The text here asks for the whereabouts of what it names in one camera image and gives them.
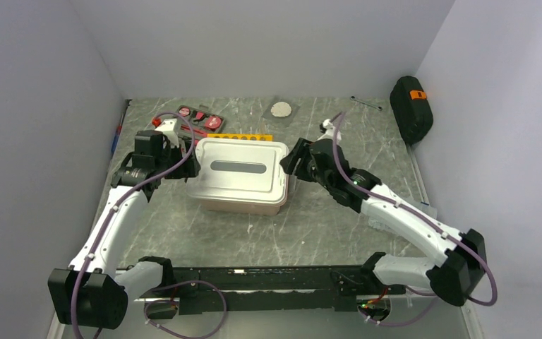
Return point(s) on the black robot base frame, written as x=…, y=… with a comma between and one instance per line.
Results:
x=272, y=288

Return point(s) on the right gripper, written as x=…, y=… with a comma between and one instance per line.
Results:
x=300, y=150

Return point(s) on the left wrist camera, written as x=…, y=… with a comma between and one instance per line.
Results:
x=170, y=128

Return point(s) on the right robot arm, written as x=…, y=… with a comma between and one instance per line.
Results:
x=454, y=262

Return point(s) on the red tape measure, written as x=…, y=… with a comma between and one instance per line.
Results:
x=213, y=123

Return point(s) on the yellow test tube rack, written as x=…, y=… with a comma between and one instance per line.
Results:
x=240, y=136

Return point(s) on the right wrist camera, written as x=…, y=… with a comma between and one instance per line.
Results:
x=328, y=131

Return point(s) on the black tool case orange latch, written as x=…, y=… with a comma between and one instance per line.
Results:
x=411, y=109

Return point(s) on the clear plastic box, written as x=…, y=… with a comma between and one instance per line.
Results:
x=399, y=220

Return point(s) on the blue red screwdriver by wall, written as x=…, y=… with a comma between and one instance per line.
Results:
x=119, y=127

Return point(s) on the pink plastic bin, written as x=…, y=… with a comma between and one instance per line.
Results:
x=247, y=207

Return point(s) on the red electrical tape roll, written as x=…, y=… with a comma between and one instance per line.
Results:
x=184, y=111

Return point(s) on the white bin lid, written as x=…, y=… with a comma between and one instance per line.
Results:
x=239, y=170

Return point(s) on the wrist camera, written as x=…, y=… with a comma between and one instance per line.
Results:
x=170, y=128
x=328, y=131

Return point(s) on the silver wrench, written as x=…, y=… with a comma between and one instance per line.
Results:
x=366, y=103

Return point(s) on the grey tool case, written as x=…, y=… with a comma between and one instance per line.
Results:
x=197, y=119

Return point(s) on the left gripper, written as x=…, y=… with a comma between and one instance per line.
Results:
x=190, y=169

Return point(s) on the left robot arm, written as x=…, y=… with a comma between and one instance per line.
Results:
x=89, y=293

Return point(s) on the wire gauze with white centre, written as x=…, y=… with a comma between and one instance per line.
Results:
x=281, y=111

